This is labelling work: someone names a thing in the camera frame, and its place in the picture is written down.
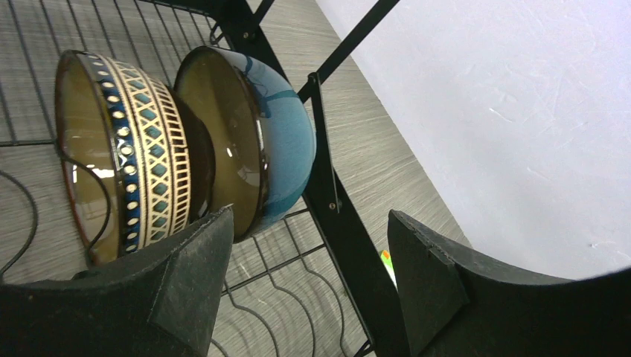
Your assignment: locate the black patterned rim bowl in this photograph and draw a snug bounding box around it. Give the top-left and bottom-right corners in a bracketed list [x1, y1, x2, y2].
[54, 50, 216, 266]

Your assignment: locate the dark blue glazed bowl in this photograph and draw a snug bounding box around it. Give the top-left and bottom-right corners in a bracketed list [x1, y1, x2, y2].
[174, 46, 316, 242]

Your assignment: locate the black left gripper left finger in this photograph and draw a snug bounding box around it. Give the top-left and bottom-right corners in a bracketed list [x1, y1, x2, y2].
[1, 207, 234, 356]

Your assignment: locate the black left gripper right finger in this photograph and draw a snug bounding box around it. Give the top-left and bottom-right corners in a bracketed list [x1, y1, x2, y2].
[388, 210, 630, 356]

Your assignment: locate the black wire dish rack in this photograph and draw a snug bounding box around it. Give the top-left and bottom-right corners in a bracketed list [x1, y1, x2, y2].
[1, 1, 398, 356]

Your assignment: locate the green owl puzzle piece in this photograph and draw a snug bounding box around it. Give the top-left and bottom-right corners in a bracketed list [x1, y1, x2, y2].
[380, 250, 397, 288]

